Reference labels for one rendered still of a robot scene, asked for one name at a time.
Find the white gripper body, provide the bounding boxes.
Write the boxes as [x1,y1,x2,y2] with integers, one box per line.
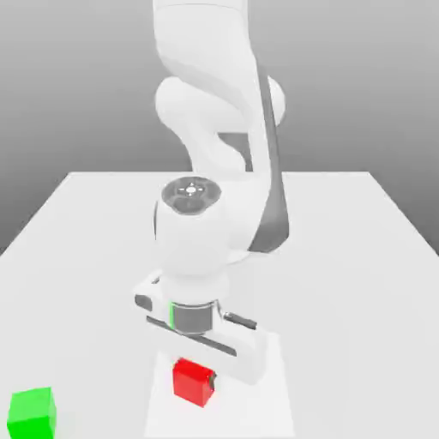
[146,310,269,386]

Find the small green cube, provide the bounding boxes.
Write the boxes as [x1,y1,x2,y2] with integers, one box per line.
[6,386,57,439]

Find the small red cube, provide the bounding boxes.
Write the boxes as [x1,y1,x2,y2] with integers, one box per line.
[172,357,216,409]

